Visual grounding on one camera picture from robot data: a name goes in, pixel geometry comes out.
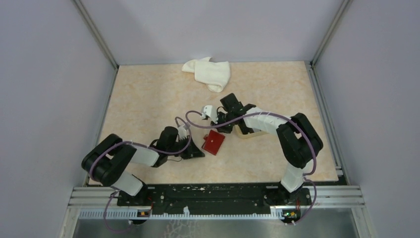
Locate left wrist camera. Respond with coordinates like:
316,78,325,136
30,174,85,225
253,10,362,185
177,124,190,139

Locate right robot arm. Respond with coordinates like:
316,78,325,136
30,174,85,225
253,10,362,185
202,93,323,204

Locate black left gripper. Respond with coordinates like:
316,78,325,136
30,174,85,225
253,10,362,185
167,134,205,159

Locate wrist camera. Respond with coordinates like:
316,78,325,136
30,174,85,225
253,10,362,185
201,105,218,123
177,124,190,139

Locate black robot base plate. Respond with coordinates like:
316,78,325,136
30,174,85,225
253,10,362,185
117,182,312,215

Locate aluminium frame rail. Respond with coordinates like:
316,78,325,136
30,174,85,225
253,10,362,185
67,184,365,222

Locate beige oval tray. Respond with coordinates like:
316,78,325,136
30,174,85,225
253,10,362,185
233,125,267,139

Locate red leather card holder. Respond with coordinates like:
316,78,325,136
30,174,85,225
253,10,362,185
202,130,225,156

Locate white folded cloth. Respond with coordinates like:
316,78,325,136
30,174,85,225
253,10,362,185
181,57,231,93

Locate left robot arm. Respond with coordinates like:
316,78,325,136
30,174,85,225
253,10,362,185
81,126,205,205

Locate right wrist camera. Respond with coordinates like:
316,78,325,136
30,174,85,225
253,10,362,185
201,105,218,123

